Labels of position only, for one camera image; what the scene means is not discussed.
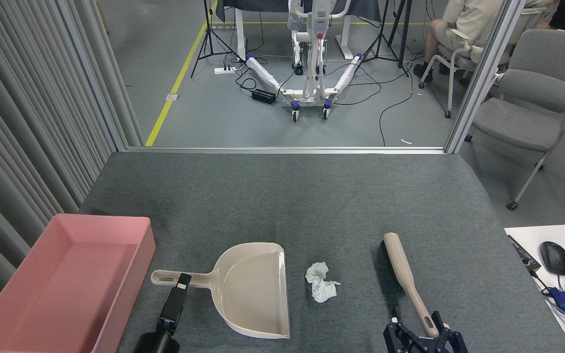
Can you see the silver table edge rail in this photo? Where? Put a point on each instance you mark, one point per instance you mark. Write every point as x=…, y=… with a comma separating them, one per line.
x=287, y=149

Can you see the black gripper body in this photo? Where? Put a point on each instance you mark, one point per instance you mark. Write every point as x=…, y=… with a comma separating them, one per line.
x=157, y=343

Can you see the white wheeled stand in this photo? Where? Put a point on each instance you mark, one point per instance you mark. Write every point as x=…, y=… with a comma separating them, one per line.
x=309, y=73

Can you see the black computer mouse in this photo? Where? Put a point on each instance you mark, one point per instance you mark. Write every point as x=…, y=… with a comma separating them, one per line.
x=554, y=257

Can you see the beige hand brush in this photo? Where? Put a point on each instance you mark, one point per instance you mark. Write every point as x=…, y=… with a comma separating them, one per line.
x=400, y=264

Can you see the metal floor plate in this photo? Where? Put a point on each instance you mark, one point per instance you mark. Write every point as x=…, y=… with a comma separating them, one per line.
x=172, y=97

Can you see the white side table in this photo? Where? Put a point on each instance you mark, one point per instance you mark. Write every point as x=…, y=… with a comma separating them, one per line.
x=564, y=230

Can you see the black power adapter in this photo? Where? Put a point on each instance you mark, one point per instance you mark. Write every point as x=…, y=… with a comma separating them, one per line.
x=264, y=96

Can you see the flat black box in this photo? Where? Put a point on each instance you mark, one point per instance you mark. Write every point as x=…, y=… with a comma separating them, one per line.
x=523, y=252

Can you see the white paper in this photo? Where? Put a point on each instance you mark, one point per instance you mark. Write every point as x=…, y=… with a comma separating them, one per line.
x=321, y=287

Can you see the white power strip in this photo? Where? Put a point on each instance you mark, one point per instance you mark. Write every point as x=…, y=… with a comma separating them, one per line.
x=224, y=70

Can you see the beige plastic dustpan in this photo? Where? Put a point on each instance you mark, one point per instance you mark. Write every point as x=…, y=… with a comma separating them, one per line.
x=253, y=289

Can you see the black tripod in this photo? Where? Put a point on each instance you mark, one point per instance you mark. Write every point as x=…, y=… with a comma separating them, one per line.
x=209, y=29
x=385, y=29

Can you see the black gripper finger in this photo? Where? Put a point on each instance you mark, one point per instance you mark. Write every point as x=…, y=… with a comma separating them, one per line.
x=177, y=301
x=400, y=340
x=451, y=343

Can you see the white office chair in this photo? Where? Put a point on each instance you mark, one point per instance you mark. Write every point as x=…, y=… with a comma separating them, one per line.
x=461, y=54

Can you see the grey ribbed curtain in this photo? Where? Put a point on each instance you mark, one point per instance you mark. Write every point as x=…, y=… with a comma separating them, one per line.
x=17, y=122

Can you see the pink plastic bin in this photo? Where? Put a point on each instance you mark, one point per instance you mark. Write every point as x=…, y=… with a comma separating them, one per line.
x=47, y=284

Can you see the grey padded chair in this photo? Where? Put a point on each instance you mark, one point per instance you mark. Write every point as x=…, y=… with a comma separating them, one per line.
x=523, y=122

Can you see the silver post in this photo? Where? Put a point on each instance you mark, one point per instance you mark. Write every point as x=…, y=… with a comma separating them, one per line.
x=483, y=73

